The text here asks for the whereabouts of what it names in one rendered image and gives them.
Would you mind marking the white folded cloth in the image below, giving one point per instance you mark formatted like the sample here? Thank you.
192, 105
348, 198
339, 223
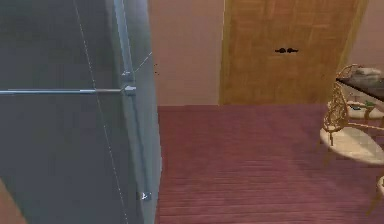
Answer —
368, 72

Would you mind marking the golden chair with white seat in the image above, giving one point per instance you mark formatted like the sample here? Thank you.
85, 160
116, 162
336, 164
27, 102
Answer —
358, 112
381, 186
353, 145

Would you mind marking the small green object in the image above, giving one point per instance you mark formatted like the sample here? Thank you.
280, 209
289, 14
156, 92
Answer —
369, 103

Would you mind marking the black table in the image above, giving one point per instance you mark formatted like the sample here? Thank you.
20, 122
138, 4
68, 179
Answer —
366, 87

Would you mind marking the brown wooden room door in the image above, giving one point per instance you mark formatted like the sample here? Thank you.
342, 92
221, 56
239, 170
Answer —
286, 76

